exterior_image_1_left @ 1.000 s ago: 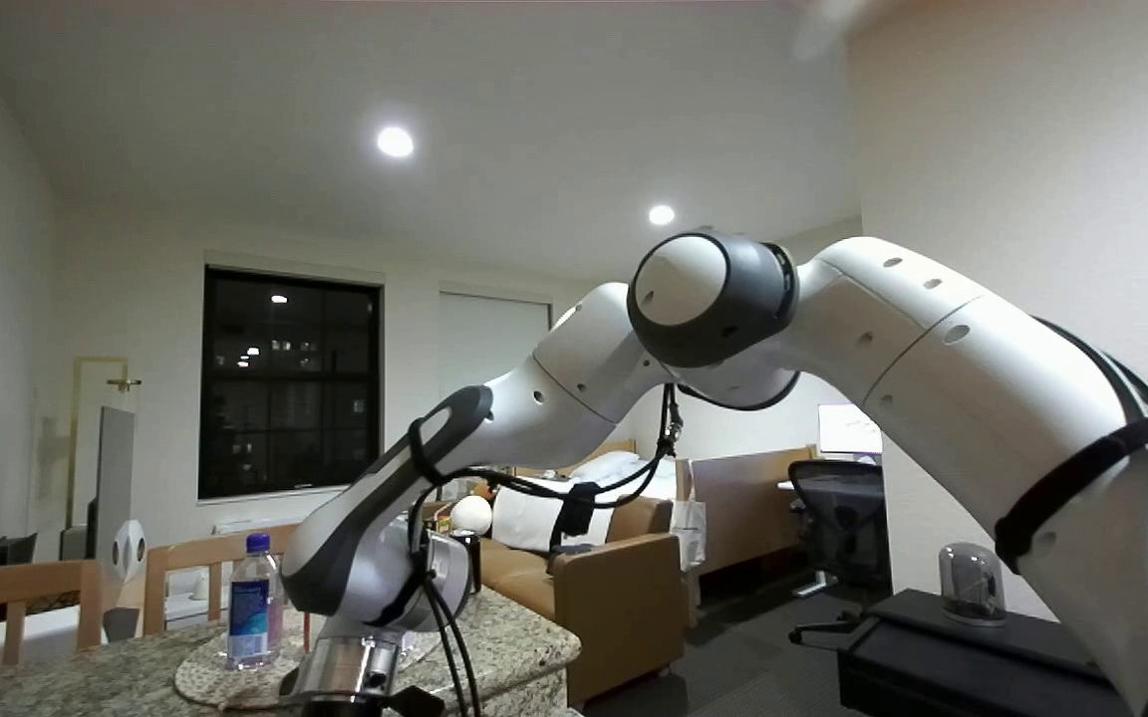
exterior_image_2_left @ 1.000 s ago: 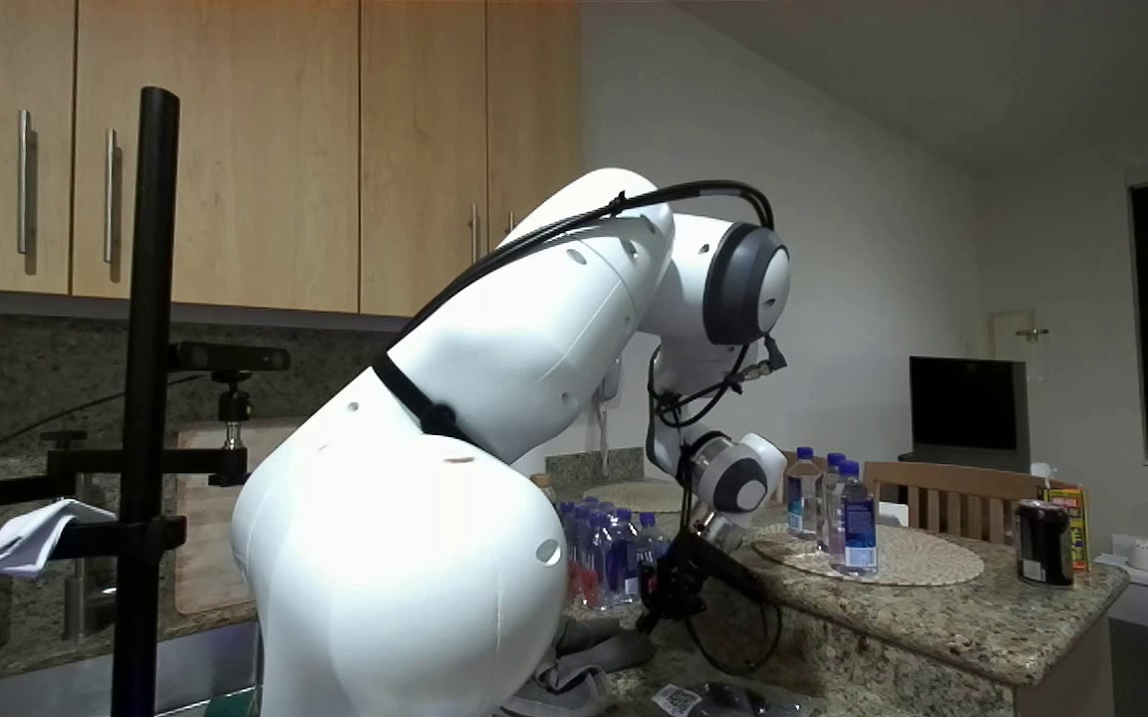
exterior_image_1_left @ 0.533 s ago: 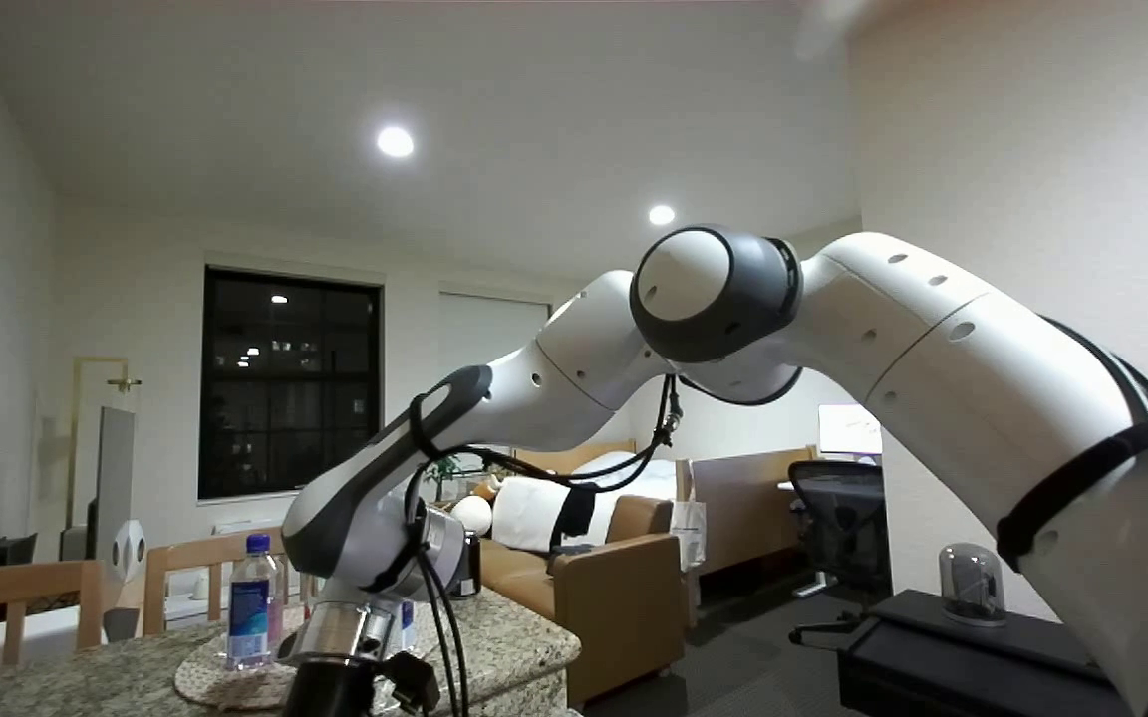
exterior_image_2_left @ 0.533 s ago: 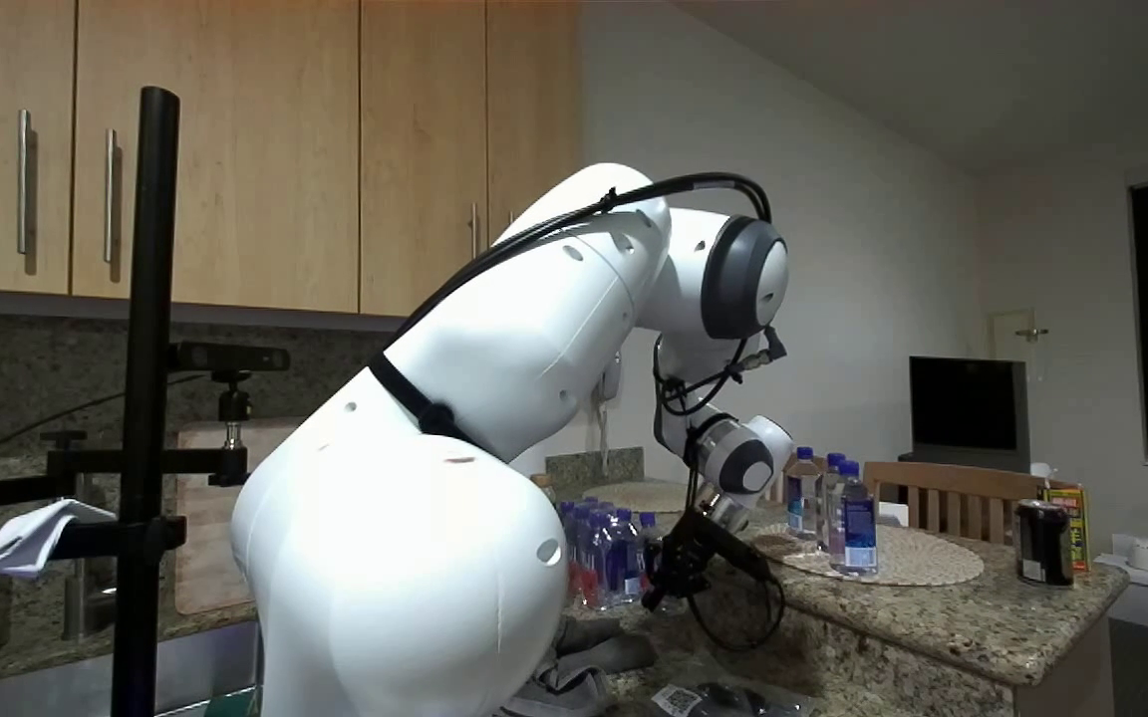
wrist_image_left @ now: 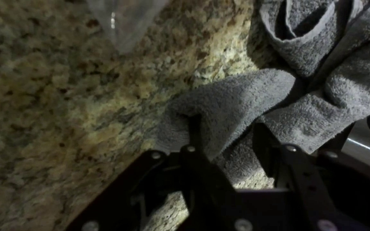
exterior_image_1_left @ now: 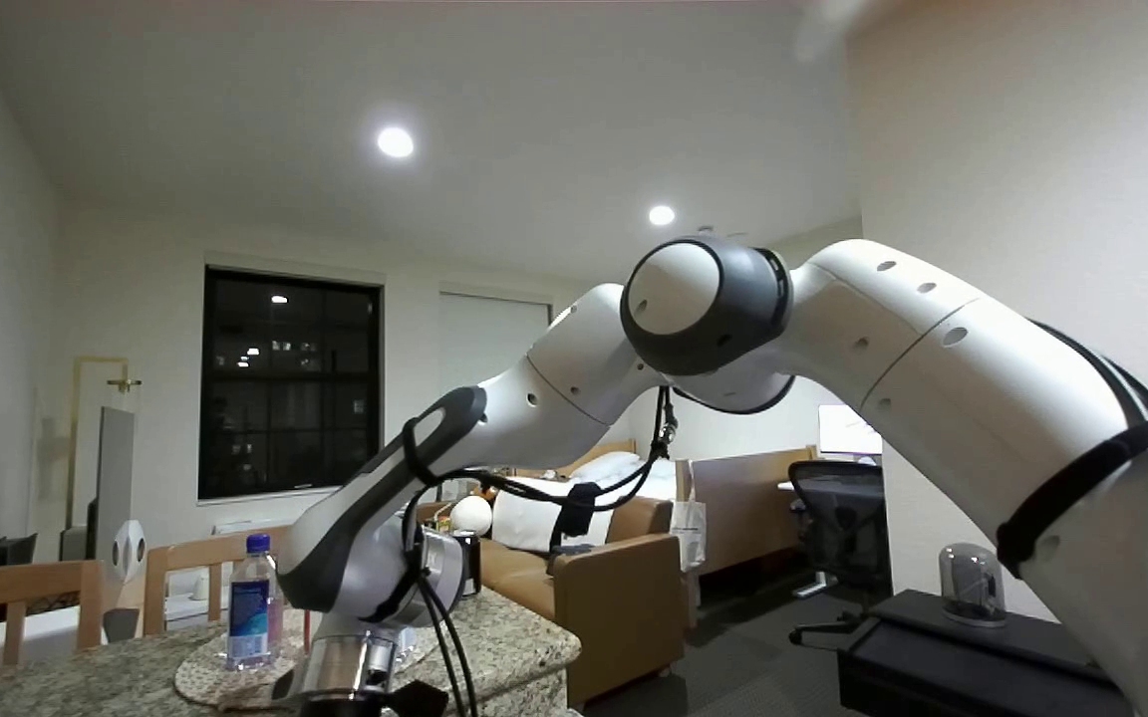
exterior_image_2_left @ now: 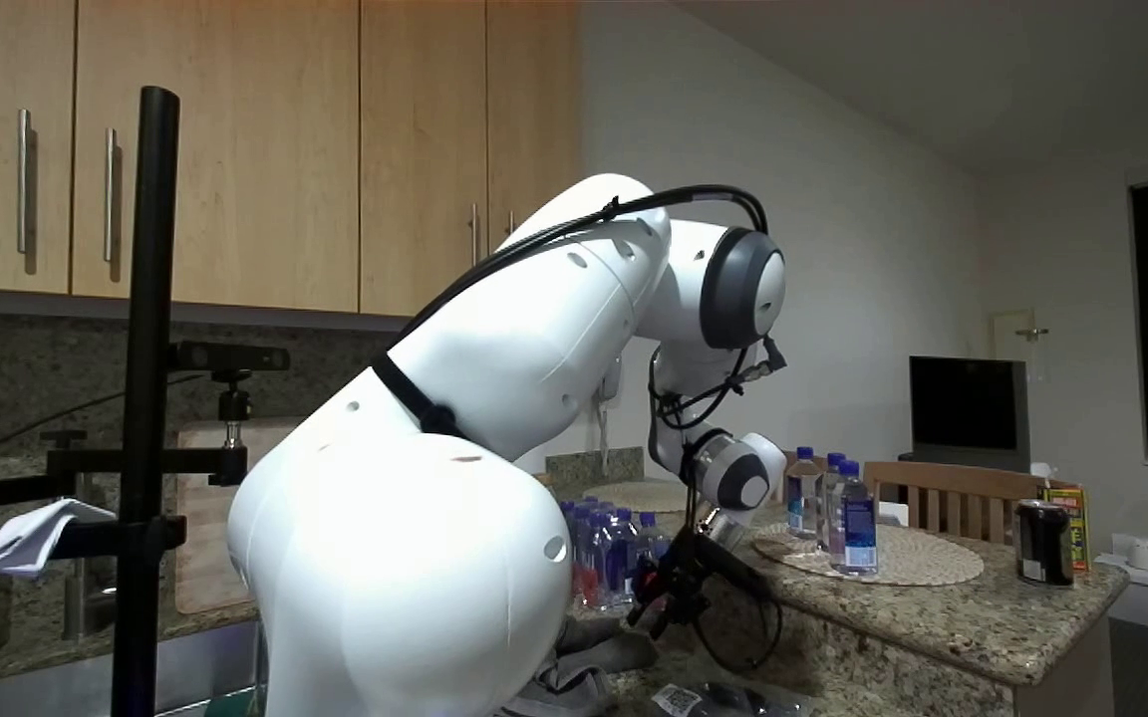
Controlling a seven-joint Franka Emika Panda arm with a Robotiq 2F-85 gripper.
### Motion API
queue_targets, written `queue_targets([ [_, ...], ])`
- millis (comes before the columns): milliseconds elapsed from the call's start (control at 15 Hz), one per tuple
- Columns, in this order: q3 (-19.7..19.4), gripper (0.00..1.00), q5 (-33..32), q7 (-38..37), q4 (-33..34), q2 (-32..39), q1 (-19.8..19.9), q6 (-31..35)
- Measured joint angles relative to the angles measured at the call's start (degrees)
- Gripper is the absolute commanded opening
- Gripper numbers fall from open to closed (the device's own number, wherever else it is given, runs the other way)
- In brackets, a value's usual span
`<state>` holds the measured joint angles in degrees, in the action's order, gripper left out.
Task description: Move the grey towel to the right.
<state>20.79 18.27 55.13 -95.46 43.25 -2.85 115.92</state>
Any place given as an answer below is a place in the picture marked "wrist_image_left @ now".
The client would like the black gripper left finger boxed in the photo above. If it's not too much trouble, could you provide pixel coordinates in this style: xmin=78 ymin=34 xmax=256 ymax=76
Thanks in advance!
xmin=64 ymin=114 xmax=239 ymax=231

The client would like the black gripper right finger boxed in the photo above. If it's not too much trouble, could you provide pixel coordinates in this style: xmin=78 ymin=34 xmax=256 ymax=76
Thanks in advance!
xmin=253 ymin=122 xmax=370 ymax=231

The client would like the grey towel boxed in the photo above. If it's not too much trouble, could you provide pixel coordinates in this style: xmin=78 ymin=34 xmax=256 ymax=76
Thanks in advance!
xmin=152 ymin=0 xmax=370 ymax=190

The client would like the clear water bottle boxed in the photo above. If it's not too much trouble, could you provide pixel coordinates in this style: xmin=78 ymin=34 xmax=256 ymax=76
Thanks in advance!
xmin=85 ymin=0 xmax=169 ymax=55

